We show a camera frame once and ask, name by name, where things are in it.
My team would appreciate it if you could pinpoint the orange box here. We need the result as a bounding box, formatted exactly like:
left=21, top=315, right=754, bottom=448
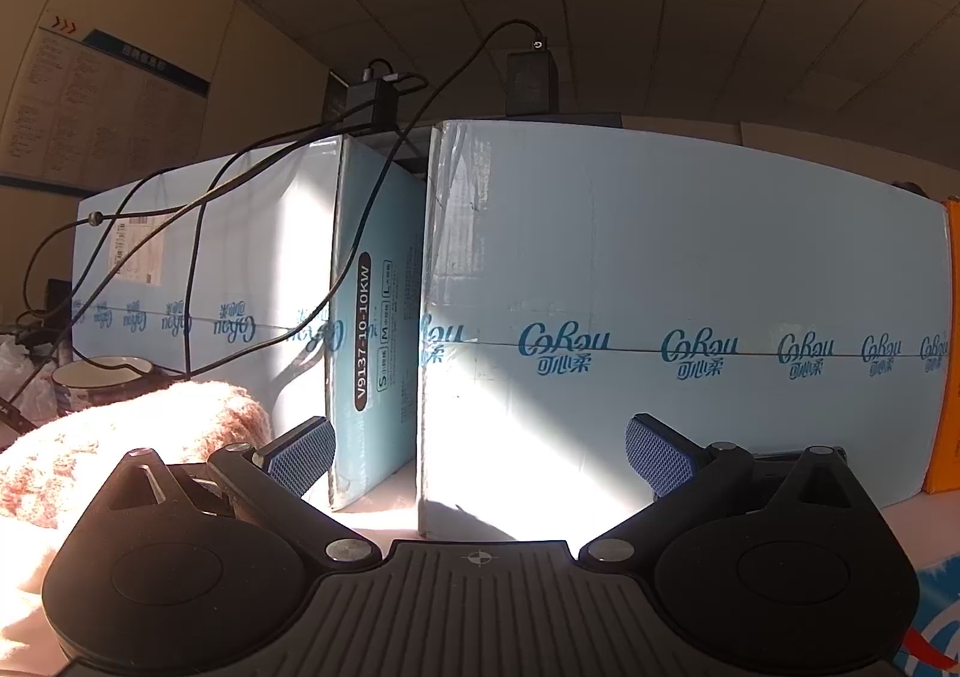
left=922, top=197, right=960, bottom=498

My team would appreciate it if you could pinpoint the printed desk mat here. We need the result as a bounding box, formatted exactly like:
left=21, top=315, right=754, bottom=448
left=911, top=549, right=960, bottom=677

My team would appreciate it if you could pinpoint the pink knitted sweater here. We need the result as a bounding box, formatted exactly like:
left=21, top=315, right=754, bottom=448
left=0, top=381, right=271, bottom=603

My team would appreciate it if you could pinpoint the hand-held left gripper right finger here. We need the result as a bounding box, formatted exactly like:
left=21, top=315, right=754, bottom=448
left=577, top=413, right=863, bottom=565

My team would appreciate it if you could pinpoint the white enamel mug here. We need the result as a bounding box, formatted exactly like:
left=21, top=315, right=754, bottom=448
left=49, top=356, right=158, bottom=419

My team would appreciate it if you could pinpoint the large light blue carton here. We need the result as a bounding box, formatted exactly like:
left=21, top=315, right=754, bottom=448
left=416, top=118, right=950, bottom=543

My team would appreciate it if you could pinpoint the small light blue carton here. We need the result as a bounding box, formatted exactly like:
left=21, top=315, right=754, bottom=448
left=71, top=135, right=421, bottom=513

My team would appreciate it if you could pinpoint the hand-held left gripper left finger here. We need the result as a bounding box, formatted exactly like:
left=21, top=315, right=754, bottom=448
left=101, top=417, right=383, bottom=569

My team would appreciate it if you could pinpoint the black power adapter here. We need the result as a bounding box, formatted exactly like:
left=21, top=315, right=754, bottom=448
left=506, top=35, right=552, bottom=115
left=341, top=58, right=421, bottom=127

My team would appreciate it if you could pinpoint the clear plastic bag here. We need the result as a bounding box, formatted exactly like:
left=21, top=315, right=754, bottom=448
left=0, top=339, right=53, bottom=423

